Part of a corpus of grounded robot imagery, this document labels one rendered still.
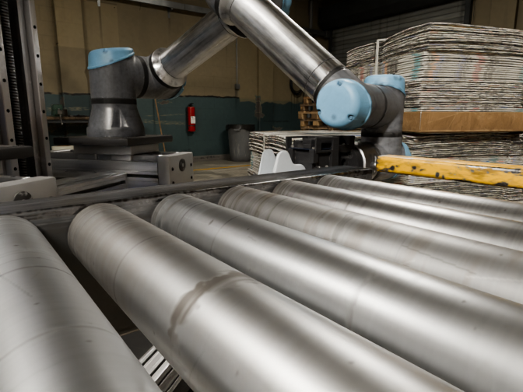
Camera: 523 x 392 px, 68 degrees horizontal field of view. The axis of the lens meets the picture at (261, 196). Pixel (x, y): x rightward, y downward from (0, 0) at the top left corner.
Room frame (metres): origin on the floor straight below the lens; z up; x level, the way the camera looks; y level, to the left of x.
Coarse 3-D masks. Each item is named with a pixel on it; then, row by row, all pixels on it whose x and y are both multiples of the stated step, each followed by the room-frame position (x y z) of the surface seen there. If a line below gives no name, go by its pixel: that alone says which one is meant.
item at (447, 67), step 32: (416, 32) 0.90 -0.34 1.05; (448, 32) 0.87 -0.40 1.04; (480, 32) 0.89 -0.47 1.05; (512, 32) 0.91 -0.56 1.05; (416, 64) 0.89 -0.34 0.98; (448, 64) 0.88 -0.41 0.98; (480, 64) 0.90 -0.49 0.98; (512, 64) 0.93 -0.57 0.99; (416, 96) 0.87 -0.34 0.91; (448, 96) 0.88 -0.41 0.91; (480, 96) 0.90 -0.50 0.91; (512, 96) 0.93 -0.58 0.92
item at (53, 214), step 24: (336, 168) 0.51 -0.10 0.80; (360, 168) 0.51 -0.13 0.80; (96, 192) 0.34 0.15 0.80; (120, 192) 0.34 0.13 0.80; (144, 192) 0.34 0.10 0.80; (168, 192) 0.34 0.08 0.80; (192, 192) 0.35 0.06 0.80; (216, 192) 0.36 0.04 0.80; (24, 216) 0.27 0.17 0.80; (48, 216) 0.28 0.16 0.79; (72, 216) 0.29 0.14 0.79; (144, 216) 0.32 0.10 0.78; (48, 240) 0.28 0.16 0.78; (72, 264) 0.28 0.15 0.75; (96, 288) 0.29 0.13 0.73; (120, 312) 0.30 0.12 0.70
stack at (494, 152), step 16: (256, 144) 1.07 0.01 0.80; (272, 144) 0.92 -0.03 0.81; (416, 144) 0.89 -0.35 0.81; (432, 144) 0.90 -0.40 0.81; (448, 144) 0.92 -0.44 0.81; (464, 144) 0.93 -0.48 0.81; (480, 144) 0.94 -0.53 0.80; (496, 144) 0.95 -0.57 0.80; (512, 144) 0.97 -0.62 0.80; (256, 160) 1.09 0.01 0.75; (464, 160) 0.94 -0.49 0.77; (480, 160) 0.95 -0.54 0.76; (496, 160) 0.96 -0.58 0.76; (512, 160) 0.97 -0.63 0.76; (400, 176) 0.88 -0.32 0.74; (464, 192) 0.93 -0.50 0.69; (480, 192) 0.94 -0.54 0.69; (496, 192) 0.96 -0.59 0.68; (512, 192) 0.97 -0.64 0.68
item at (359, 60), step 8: (360, 48) 1.14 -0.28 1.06; (368, 48) 1.10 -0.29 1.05; (352, 56) 1.18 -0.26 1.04; (360, 56) 1.14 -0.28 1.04; (368, 56) 1.09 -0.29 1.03; (352, 64) 1.18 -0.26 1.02; (360, 64) 1.13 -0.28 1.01; (368, 64) 1.10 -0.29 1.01; (360, 72) 1.13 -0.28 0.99; (368, 72) 1.10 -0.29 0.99
